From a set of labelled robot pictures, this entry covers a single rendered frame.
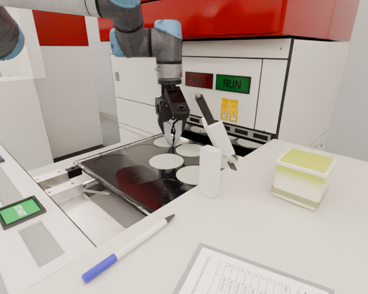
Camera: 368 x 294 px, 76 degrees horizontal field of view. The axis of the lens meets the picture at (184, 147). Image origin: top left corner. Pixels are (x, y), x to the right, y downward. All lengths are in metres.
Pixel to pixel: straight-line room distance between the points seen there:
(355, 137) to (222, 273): 1.99
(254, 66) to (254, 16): 0.13
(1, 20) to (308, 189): 0.81
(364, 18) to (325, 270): 1.93
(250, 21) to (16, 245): 0.63
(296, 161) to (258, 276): 0.19
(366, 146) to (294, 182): 1.82
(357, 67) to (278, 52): 1.49
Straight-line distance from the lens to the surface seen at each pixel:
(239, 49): 0.72
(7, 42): 0.87
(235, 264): 0.31
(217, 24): 0.71
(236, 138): 0.75
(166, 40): 0.68
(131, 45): 0.68
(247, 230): 0.35
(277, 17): 0.63
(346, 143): 2.23
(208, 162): 0.37
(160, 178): 0.59
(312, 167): 0.40
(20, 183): 0.55
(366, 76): 2.13
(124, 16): 0.62
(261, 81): 0.69
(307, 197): 0.41
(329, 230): 0.40
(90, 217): 0.53
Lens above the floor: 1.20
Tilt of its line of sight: 23 degrees down
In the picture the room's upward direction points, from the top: straight up
